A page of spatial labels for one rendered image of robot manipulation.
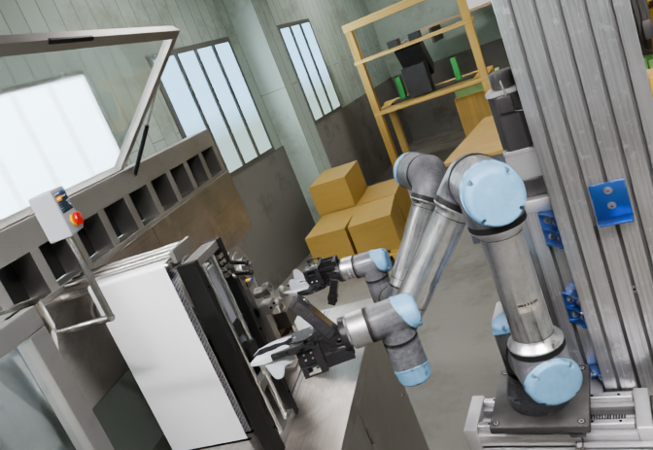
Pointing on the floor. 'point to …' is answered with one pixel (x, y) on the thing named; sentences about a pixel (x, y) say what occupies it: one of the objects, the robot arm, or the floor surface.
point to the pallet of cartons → (357, 214)
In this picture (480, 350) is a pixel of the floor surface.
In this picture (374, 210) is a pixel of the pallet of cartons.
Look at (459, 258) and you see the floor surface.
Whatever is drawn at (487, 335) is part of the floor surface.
